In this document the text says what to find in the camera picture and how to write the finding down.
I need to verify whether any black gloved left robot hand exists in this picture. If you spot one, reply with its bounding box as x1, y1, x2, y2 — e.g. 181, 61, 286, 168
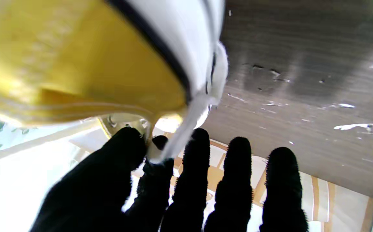
30, 127, 309, 232

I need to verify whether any yellow canvas sneaker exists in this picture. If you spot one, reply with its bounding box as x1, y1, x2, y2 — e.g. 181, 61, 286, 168
0, 0, 229, 131

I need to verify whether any printed room scene backdrop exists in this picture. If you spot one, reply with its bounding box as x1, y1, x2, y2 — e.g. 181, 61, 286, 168
0, 106, 373, 232

